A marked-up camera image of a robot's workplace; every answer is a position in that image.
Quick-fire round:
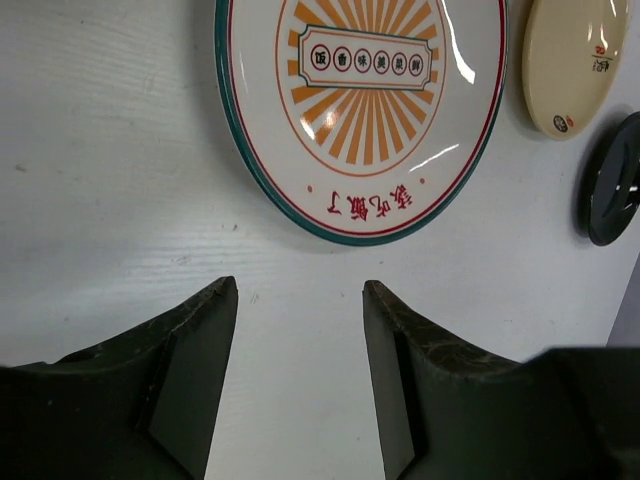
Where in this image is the black plate right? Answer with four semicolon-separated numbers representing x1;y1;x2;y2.
577;112;639;247

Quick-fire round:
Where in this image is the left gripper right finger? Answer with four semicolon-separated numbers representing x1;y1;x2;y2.
363;281;639;479

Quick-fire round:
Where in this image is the beige small plate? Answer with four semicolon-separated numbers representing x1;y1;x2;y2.
522;0;632;141

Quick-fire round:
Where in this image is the sunburst pattern plate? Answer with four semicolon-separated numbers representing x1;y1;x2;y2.
213;1;509;247

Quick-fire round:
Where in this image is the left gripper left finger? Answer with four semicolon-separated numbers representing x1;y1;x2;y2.
1;277;238;479

